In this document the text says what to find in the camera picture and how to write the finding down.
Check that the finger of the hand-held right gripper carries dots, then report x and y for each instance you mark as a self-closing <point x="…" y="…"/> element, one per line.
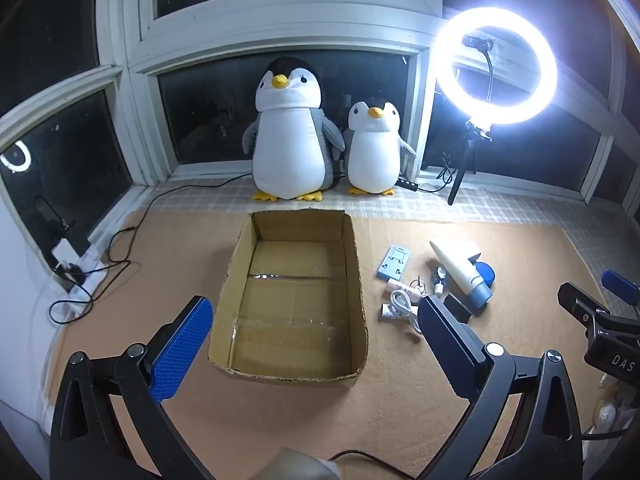
<point x="582" y="302"/>
<point x="620" y="285"/>

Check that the round blue lid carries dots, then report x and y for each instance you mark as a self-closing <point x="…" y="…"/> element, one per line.
<point x="487" y="276"/>

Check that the person's right hand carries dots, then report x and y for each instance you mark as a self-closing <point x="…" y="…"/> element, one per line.
<point x="607" y="412"/>

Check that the clear blue sanitizer bottle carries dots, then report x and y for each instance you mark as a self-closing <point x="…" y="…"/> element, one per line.
<point x="439" y="277"/>

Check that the white blue-capped cream tube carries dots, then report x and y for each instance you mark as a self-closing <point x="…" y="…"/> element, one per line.
<point x="457" y="267"/>

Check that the light blue phone stand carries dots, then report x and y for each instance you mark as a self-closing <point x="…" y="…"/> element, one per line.
<point x="391" y="262"/>

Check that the small black box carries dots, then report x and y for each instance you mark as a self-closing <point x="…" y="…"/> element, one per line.
<point x="459" y="307"/>

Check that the white power strip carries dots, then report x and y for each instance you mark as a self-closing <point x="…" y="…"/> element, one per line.
<point x="85" y="267"/>

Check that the black power strip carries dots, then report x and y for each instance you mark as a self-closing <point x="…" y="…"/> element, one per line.
<point x="407" y="185"/>

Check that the white window frame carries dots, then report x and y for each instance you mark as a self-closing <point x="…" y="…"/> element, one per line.
<point x="280" y="35"/>

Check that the peach blanket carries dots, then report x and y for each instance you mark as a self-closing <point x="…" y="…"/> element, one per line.
<point x="175" y="255"/>

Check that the black tripod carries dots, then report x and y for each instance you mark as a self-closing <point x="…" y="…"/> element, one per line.
<point x="465" y="160"/>

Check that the plaid cloth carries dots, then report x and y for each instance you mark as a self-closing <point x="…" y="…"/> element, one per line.
<point x="500" y="205"/>

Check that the large penguin plush toy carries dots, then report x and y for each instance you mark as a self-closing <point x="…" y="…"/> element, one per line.
<point x="287" y="145"/>

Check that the pink small bottle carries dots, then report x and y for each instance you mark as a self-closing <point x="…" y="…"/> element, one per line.
<point x="395" y="286"/>

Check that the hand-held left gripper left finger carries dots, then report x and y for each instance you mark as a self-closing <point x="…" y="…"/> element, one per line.
<point x="182" y="350"/>

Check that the brown cardboard box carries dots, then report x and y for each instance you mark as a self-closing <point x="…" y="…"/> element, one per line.
<point x="295" y="305"/>

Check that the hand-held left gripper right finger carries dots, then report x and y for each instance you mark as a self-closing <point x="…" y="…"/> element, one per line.
<point x="447" y="342"/>

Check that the small penguin plush toy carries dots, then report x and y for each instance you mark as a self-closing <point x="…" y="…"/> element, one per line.
<point x="372" y="152"/>

